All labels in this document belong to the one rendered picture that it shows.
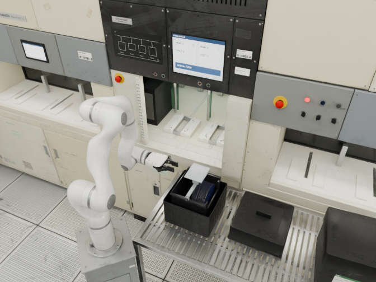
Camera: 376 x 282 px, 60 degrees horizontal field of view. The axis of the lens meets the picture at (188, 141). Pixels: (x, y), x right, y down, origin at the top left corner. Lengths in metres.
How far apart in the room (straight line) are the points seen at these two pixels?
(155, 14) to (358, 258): 1.47
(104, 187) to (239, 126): 0.77
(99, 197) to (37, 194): 1.90
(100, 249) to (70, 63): 1.15
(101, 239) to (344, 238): 1.16
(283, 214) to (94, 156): 1.05
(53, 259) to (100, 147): 1.54
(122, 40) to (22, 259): 1.87
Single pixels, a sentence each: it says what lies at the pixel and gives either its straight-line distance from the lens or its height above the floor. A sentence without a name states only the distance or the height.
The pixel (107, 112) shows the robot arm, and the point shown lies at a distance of 1.45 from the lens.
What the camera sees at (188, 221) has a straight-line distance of 1.81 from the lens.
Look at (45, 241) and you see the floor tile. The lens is 2.99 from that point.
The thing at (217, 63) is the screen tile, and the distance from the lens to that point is 1.69.
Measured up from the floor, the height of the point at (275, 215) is 0.86.
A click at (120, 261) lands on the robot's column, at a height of 0.75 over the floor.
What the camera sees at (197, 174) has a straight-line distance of 1.71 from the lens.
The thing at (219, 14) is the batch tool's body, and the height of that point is 1.80.
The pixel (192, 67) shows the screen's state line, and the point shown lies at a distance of 1.76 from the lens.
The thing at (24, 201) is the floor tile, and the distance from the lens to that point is 3.38.
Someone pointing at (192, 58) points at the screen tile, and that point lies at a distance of 1.74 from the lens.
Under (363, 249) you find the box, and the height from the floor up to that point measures 1.01.
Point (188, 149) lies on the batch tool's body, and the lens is 2.20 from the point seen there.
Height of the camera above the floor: 2.27
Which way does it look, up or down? 38 degrees down
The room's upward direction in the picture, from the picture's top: straight up
